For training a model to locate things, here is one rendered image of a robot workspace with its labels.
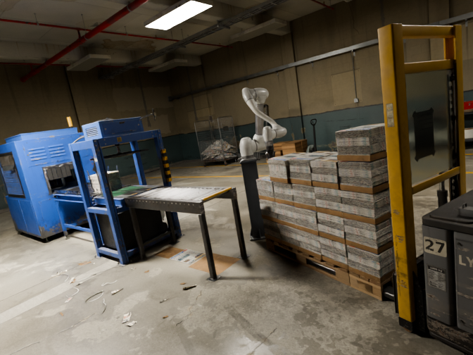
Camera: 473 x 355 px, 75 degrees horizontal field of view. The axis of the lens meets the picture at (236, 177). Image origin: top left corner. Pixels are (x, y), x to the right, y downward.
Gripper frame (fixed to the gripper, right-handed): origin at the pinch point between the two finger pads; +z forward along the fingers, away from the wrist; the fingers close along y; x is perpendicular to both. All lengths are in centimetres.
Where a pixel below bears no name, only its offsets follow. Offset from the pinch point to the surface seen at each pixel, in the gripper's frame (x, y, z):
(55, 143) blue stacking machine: 345, -196, -67
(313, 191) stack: -78, -18, 19
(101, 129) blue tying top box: 129, -147, -69
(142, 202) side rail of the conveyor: 82, -128, 20
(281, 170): -39.3, -19.4, 1.2
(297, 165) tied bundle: -62, -18, -5
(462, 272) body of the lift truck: -197, -33, 45
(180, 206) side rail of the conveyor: 19, -106, 21
